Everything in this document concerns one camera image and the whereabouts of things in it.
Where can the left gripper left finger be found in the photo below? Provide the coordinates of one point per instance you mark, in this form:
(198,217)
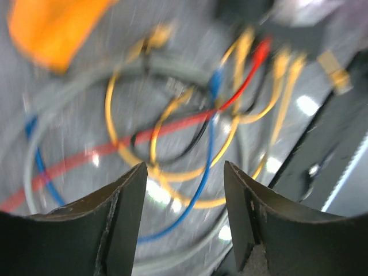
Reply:
(95,235)

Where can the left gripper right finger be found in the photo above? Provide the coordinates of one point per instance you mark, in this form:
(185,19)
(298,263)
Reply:
(297,240)

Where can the orange Mickey pillow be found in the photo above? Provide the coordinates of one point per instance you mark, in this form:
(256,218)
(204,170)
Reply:
(50,33)

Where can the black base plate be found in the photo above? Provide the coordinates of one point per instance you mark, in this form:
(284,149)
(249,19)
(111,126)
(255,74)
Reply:
(317,161)

